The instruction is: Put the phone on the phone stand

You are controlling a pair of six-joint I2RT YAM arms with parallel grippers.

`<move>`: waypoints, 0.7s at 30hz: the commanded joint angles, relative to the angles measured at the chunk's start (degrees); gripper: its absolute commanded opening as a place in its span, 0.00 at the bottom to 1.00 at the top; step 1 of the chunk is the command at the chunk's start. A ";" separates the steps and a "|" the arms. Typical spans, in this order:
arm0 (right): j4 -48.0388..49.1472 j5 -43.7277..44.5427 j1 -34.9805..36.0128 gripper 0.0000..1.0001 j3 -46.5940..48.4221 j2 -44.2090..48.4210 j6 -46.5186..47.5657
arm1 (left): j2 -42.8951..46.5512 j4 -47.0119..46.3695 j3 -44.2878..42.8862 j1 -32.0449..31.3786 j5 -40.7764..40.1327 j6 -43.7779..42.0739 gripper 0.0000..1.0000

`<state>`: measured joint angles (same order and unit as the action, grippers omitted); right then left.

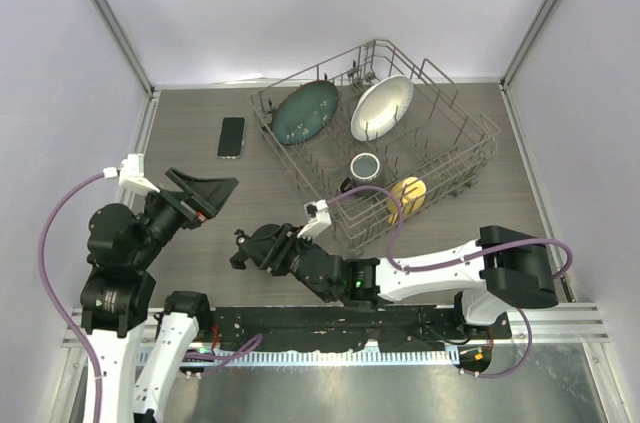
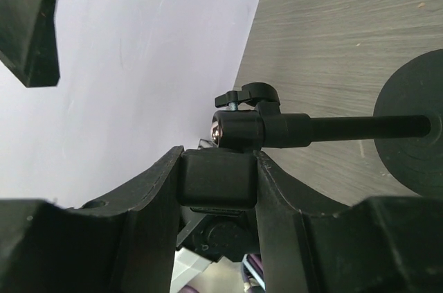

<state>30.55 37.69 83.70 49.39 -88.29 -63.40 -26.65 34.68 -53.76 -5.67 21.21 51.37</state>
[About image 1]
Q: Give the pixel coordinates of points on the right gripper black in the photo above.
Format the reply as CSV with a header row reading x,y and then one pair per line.
x,y
275,248

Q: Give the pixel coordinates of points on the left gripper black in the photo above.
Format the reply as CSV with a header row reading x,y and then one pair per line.
x,y
202,200

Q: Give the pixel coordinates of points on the black smartphone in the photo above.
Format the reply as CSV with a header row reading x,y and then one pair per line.
x,y
231,138

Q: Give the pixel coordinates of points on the black phone stand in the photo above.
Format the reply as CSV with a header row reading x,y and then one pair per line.
x,y
245,246

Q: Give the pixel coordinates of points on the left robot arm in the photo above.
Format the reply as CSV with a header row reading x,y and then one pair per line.
x,y
115,299

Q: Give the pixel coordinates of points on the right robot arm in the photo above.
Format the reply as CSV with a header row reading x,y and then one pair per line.
x,y
499,270

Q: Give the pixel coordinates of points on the teal ceramic plate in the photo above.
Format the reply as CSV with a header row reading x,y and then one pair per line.
x,y
305,112

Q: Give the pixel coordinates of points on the dark green mug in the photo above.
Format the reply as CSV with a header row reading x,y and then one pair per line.
x,y
364,169

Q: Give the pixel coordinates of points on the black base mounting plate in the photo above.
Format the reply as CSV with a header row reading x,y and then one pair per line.
x,y
332,329

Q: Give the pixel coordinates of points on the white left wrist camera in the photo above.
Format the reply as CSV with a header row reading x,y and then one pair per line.
x,y
131,175

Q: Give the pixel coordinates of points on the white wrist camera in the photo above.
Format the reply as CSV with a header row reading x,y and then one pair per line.
x,y
131,175
318,220

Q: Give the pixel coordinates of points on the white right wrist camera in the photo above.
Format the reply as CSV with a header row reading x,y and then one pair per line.
x,y
318,220

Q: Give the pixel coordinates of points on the white slotted cable duct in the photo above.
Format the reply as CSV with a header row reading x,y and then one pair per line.
x,y
369,356

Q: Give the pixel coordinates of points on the grey wire dish rack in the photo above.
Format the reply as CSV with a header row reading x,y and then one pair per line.
x,y
436,141

